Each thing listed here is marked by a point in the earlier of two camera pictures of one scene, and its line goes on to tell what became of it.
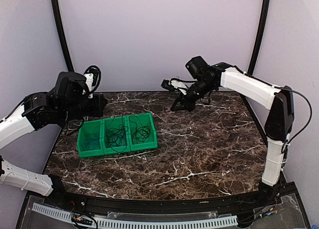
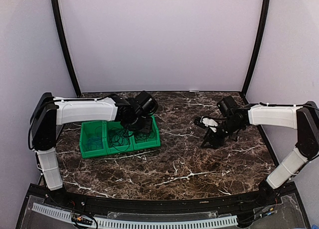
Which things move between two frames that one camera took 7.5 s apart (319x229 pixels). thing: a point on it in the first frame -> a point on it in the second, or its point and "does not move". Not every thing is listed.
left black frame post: (55, 3) does not move
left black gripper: (100, 101) -> (146, 128)
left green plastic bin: (90, 138) does not move
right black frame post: (258, 36) does not move
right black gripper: (187, 104) -> (210, 137)
